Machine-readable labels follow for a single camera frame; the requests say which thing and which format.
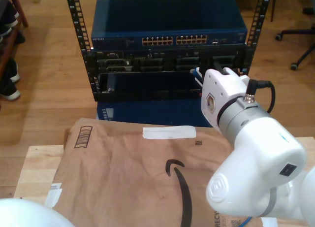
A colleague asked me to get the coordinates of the black rack server unit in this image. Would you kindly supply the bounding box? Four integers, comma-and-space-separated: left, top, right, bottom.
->
85, 43, 254, 75

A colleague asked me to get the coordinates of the black open rack tray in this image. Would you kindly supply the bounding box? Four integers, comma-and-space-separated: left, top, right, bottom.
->
93, 69, 244, 102

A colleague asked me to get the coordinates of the dark blue box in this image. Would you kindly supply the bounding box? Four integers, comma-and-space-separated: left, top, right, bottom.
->
96, 98, 214, 128

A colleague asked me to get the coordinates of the white tape strip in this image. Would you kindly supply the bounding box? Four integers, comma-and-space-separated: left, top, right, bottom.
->
142, 125, 197, 140

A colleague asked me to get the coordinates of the black office chair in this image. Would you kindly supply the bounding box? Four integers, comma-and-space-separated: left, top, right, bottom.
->
275, 6, 315, 70

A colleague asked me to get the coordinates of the brown packing paper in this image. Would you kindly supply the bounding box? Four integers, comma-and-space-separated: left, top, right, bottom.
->
50, 117, 263, 227

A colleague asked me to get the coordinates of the white paper sheet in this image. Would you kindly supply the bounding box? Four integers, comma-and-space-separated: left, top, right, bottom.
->
260, 217, 279, 227

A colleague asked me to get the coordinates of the dark shoe white sole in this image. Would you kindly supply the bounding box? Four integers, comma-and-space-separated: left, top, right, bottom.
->
0, 0, 20, 26
0, 22, 26, 44
0, 80, 22, 101
3, 58, 21, 84

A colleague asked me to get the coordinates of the white paper label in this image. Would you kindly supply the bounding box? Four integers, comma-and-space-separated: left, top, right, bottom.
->
44, 189, 63, 208

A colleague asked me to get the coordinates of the brown wooden shoe rack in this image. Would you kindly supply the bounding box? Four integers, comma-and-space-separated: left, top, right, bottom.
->
0, 0, 29, 76

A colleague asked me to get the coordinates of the blue network switch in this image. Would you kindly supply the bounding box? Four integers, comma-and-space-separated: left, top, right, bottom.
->
90, 0, 248, 50

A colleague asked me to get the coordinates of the black metal rack frame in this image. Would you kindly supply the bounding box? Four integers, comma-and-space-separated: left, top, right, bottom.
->
65, 0, 270, 102

